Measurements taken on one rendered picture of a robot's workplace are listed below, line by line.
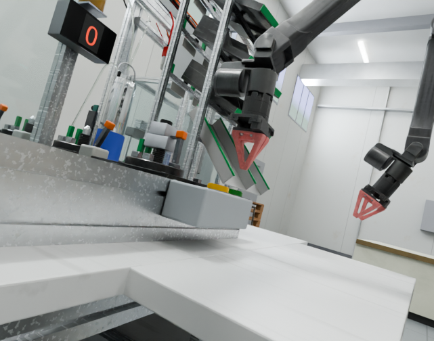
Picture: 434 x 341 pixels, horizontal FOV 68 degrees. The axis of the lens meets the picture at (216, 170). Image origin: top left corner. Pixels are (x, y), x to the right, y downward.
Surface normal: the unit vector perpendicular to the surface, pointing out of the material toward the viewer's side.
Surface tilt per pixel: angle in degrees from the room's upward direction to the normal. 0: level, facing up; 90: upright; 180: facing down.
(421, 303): 90
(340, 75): 90
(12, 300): 90
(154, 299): 90
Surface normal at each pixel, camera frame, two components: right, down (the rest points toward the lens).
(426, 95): -0.58, -0.21
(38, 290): 0.87, 0.18
